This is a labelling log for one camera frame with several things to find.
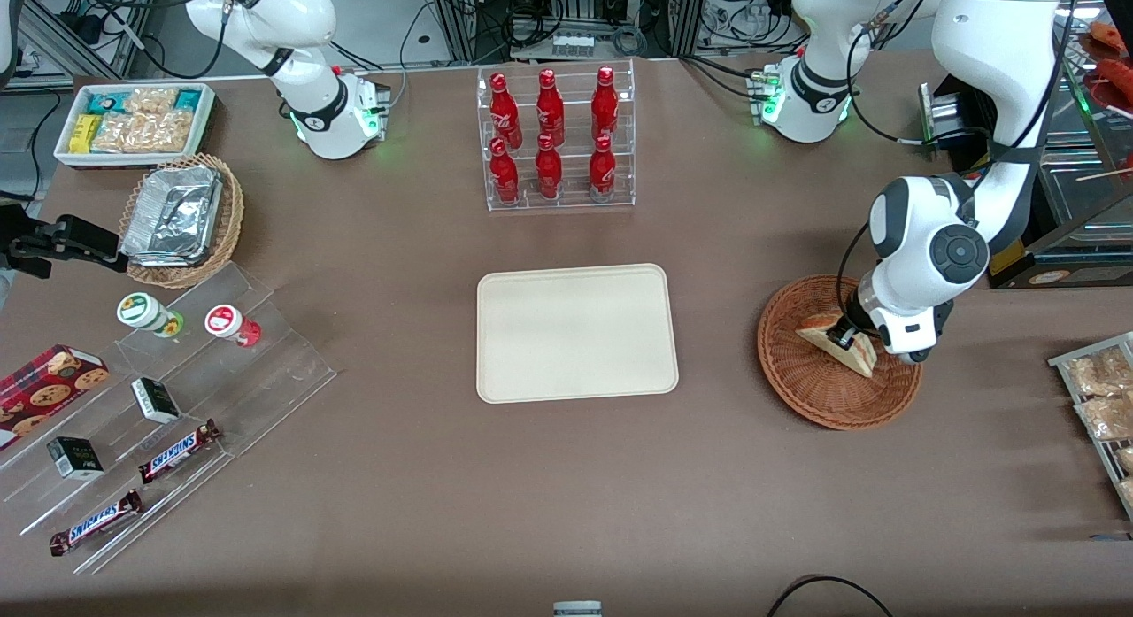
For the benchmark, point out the white rectangular snack bin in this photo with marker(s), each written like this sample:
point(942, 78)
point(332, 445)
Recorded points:
point(208, 121)

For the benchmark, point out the clear bag of brown snacks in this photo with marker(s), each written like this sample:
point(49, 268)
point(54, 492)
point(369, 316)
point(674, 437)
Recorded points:
point(1106, 418)
point(1102, 374)

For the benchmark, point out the teal snack packet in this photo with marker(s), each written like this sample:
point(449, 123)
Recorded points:
point(104, 102)
point(188, 99)

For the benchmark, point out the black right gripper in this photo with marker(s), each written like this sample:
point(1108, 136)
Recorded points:
point(64, 239)

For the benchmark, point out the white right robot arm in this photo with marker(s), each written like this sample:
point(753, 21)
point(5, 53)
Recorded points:
point(292, 33)

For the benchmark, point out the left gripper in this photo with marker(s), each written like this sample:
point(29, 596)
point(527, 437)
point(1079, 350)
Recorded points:
point(855, 320)

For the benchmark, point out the stacked aluminium foil containers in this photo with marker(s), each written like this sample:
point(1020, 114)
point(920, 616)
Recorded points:
point(173, 214)

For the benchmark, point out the black food warmer appliance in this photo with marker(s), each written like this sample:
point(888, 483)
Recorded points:
point(1062, 276)

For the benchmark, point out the small grey device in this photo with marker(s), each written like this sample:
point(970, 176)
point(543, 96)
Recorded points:
point(577, 609)

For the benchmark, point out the triangular sandwich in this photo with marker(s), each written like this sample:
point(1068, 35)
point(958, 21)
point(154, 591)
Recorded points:
point(819, 332)

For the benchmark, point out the clear acrylic stepped display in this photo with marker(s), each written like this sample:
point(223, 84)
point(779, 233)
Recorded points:
point(265, 378)

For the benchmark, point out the small black box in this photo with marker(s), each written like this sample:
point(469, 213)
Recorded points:
point(75, 458)
point(155, 400)

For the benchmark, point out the clear acrylic bottle rack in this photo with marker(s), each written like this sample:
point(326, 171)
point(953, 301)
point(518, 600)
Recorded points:
point(575, 170)

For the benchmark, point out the Snickers bar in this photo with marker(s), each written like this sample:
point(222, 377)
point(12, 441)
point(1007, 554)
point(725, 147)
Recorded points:
point(177, 451)
point(96, 522)

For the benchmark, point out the red cola bottle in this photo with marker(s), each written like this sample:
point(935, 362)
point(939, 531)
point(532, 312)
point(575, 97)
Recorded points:
point(504, 174)
point(550, 108)
point(605, 104)
point(602, 170)
point(504, 112)
point(549, 170)

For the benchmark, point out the brown round wicker basket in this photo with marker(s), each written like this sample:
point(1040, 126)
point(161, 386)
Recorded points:
point(805, 382)

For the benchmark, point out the light tan wicker basket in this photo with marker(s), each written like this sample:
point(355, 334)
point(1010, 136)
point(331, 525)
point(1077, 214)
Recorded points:
point(232, 219)

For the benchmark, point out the white power strip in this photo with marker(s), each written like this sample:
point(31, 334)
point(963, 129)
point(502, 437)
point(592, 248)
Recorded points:
point(573, 44)

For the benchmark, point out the clear bag of crackers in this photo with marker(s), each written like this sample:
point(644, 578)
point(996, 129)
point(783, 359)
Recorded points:
point(117, 133)
point(150, 102)
point(166, 132)

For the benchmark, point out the yellow snack packet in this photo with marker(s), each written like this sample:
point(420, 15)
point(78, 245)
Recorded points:
point(83, 134)

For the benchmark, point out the white cup with green lid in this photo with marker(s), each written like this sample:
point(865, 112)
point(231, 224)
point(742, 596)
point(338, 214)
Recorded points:
point(142, 312)

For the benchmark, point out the tray of wrapped snacks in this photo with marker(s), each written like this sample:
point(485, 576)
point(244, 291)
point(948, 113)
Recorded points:
point(1075, 358)

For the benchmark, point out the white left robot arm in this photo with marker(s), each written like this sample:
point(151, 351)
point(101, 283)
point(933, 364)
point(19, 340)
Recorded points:
point(1000, 50)

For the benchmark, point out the cream plastic tray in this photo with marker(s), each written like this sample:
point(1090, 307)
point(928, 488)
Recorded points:
point(575, 334)

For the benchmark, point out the red plaid cookie box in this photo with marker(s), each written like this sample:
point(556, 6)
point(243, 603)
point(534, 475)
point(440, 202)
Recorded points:
point(49, 387)

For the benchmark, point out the white cup with red lid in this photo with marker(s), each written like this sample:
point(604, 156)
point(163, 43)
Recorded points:
point(226, 321)

